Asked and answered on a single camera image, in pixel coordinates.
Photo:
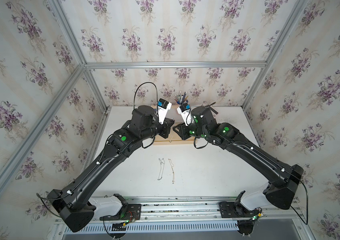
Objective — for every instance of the wooden jewelry display stand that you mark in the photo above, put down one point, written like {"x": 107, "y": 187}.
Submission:
{"x": 173, "y": 138}

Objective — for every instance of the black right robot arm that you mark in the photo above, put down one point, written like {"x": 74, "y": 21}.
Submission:
{"x": 283, "y": 180}

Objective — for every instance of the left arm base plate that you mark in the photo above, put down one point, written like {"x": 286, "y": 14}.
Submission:
{"x": 130, "y": 212}

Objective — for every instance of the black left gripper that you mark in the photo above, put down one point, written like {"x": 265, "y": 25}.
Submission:
{"x": 166, "y": 126}

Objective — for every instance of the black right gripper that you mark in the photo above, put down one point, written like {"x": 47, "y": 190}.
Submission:
{"x": 182, "y": 132}

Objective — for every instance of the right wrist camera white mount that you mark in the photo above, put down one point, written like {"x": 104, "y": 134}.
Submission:
{"x": 185, "y": 111}

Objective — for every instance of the aluminium mounting rail frame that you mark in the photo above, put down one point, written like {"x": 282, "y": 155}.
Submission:
{"x": 188, "y": 218}

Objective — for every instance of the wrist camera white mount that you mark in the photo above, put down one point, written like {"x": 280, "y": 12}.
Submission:
{"x": 163, "y": 107}
{"x": 185, "y": 111}

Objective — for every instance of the pink pen holder cup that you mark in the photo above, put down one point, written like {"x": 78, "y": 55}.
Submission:
{"x": 181, "y": 98}

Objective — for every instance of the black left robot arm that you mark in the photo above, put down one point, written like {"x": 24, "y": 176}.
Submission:
{"x": 74, "y": 203}

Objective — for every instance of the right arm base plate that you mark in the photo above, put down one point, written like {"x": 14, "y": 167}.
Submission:
{"x": 236, "y": 210}

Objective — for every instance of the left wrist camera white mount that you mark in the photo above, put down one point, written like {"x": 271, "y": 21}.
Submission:
{"x": 163, "y": 107}

